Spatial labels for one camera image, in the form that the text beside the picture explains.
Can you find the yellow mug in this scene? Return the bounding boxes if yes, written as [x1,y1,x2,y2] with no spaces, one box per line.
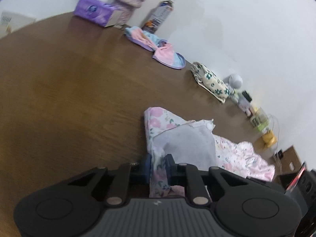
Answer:
[261,130,277,148]

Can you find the white wall heater panel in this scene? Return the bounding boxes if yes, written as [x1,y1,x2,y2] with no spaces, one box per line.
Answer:
[0,11,36,38]

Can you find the plastic drink bottle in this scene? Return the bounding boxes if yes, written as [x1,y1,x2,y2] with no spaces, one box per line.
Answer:
[141,0,175,34]

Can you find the purple tissue pack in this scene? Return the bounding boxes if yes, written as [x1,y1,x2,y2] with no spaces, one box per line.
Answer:
[73,0,122,28]

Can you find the pink blue towel cap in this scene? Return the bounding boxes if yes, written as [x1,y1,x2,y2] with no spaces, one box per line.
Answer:
[124,26,186,70]

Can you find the brown cardboard box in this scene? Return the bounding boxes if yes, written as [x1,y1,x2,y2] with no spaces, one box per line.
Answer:
[274,146,302,173]

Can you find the pink floral baby garment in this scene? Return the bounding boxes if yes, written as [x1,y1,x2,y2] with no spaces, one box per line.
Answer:
[144,107,275,198]

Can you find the white charger cable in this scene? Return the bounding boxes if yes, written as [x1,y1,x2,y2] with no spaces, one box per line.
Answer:
[265,114,284,171]

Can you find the floral cream fabric pouch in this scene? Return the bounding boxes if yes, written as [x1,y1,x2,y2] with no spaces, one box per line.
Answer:
[190,62,231,104]

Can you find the framed picture stand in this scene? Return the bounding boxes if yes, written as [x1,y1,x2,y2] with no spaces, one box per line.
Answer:
[284,161,307,195]

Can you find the white robot figurine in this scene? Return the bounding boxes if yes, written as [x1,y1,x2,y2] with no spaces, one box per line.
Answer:
[223,74,243,94]

